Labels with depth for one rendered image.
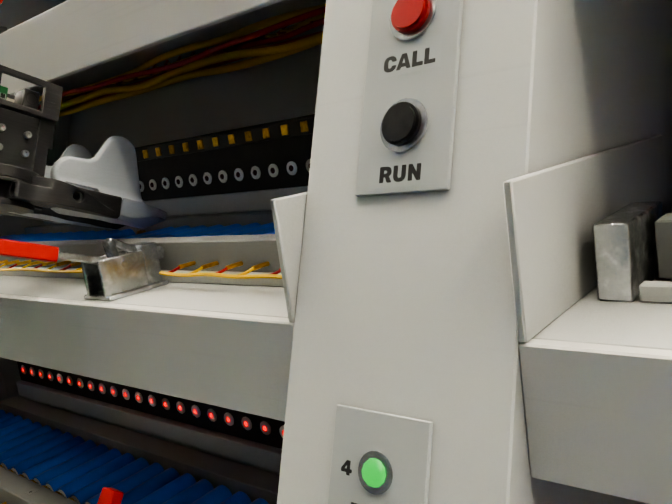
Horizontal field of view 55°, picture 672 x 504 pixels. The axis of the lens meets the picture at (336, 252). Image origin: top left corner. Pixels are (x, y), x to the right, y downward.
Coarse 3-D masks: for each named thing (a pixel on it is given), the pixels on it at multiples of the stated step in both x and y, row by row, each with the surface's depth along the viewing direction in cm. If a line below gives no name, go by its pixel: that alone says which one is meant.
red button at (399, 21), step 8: (400, 0) 24; (408, 0) 24; (416, 0) 23; (424, 0) 23; (400, 8) 24; (408, 8) 24; (416, 8) 23; (424, 8) 23; (392, 16) 24; (400, 16) 24; (408, 16) 24; (416, 16) 23; (424, 16) 23; (392, 24) 24; (400, 24) 24; (408, 24) 23; (416, 24) 23; (400, 32) 24; (408, 32) 24
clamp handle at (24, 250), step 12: (0, 240) 32; (12, 240) 32; (0, 252) 32; (12, 252) 32; (24, 252) 33; (36, 252) 33; (48, 252) 34; (60, 252) 34; (108, 252) 37; (96, 264) 37
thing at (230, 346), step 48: (240, 192) 54; (288, 192) 50; (288, 240) 25; (0, 288) 46; (48, 288) 43; (192, 288) 36; (240, 288) 34; (288, 288) 25; (0, 336) 44; (48, 336) 39; (96, 336) 36; (144, 336) 33; (192, 336) 30; (240, 336) 28; (288, 336) 26; (144, 384) 34; (192, 384) 31; (240, 384) 29
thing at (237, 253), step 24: (72, 240) 49; (96, 240) 46; (120, 240) 44; (144, 240) 42; (168, 240) 40; (192, 240) 38; (216, 240) 36; (240, 240) 35; (264, 240) 34; (0, 264) 54; (24, 264) 52; (48, 264) 48; (72, 264) 45; (168, 264) 39; (192, 264) 38; (216, 264) 36; (240, 264) 35; (264, 264) 34
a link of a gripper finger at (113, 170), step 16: (112, 144) 44; (128, 144) 45; (64, 160) 42; (80, 160) 42; (96, 160) 43; (112, 160) 44; (128, 160) 45; (64, 176) 42; (80, 176) 42; (96, 176) 43; (112, 176) 44; (128, 176) 45; (112, 192) 44; (128, 192) 45; (128, 208) 44; (144, 208) 45; (128, 224) 46; (144, 224) 46
